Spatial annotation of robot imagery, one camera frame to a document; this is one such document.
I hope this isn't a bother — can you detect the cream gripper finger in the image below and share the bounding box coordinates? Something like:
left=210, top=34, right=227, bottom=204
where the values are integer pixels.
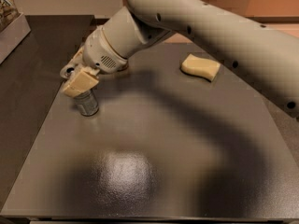
left=72, top=47, right=84, bottom=63
left=62, top=68, right=99, bottom=97

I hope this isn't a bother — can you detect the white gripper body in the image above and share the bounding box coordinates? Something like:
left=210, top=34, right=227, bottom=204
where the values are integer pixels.
left=60, top=25, right=128, bottom=79

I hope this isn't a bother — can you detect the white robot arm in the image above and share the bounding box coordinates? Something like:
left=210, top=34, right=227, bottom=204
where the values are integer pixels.
left=60, top=0, right=299, bottom=118

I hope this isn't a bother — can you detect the brown soda can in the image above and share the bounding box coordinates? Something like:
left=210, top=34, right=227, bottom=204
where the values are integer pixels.
left=118, top=63, right=129, bottom=72

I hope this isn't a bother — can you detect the white box with snacks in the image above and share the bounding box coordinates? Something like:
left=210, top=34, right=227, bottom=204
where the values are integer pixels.
left=0, top=0, right=31, bottom=63

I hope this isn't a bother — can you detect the yellow sponge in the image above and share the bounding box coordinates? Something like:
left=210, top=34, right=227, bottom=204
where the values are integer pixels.
left=180, top=54, right=221, bottom=82

